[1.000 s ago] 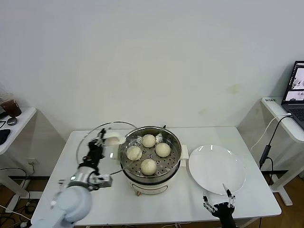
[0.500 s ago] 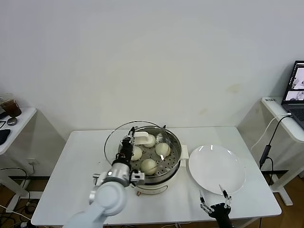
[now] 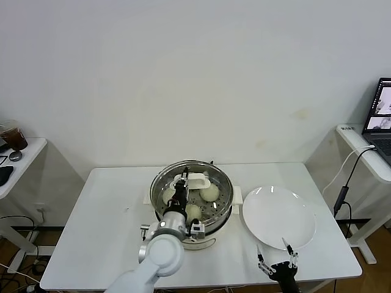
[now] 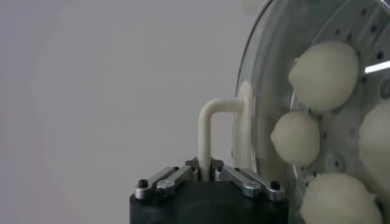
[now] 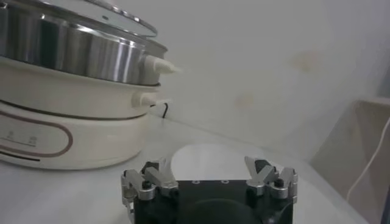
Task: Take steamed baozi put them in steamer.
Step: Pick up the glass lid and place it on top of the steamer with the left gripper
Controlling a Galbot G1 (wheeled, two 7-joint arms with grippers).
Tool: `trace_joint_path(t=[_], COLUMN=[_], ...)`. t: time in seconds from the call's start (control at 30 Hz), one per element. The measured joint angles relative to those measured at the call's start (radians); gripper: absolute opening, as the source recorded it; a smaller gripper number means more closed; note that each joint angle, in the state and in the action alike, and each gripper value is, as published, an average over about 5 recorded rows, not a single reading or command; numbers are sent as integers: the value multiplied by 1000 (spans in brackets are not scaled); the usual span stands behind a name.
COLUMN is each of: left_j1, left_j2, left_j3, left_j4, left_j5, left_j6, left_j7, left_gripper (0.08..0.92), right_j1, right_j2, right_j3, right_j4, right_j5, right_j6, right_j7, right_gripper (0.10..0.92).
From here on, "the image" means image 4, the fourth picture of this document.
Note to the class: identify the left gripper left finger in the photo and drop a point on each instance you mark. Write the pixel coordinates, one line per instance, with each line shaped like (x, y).
(170, 182)

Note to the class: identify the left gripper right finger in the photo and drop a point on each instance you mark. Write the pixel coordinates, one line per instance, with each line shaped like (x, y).
(246, 182)

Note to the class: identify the white steamed baozi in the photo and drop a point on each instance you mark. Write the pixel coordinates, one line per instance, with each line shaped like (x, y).
(324, 74)
(295, 137)
(339, 199)
(376, 146)

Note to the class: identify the stainless steel steamer basket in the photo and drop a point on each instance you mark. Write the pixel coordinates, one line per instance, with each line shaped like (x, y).
(350, 27)

